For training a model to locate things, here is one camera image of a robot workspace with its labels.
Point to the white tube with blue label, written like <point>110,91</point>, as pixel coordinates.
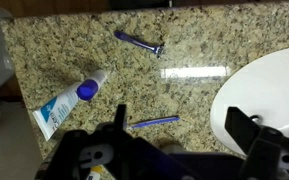
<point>51,115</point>

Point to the white bottle with blue cap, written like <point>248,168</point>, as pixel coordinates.
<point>87,90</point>

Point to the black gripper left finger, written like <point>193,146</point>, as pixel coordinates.
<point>120,120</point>

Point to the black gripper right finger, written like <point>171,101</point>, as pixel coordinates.
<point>241,128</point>

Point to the blue toothbrush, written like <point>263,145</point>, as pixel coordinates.
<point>151,122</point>

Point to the white oval sink basin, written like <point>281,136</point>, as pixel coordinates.
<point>260,88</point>

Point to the blue disposable razor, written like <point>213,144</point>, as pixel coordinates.
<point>158,50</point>

